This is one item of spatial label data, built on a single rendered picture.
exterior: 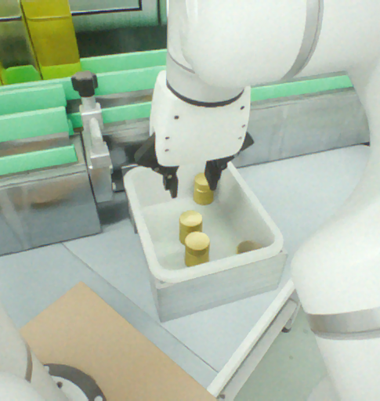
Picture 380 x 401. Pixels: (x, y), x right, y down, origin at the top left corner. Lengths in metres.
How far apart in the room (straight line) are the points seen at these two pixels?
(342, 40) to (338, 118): 0.55
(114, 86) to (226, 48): 0.39
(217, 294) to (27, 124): 0.32
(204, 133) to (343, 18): 0.18
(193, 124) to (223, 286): 0.21
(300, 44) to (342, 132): 0.60
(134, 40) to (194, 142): 0.43
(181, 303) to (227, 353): 0.08
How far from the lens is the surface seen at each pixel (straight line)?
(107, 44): 0.76
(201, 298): 0.45
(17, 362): 0.25
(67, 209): 0.53
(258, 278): 0.47
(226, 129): 0.36
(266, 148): 0.70
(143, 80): 0.57
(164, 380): 0.42
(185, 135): 0.35
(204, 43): 0.19
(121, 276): 0.52
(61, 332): 0.46
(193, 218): 0.50
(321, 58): 0.22
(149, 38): 0.77
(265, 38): 0.19
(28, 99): 0.54
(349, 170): 0.77
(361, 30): 0.23
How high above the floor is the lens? 1.16
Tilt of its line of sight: 42 degrees down
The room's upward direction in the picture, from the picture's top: straight up
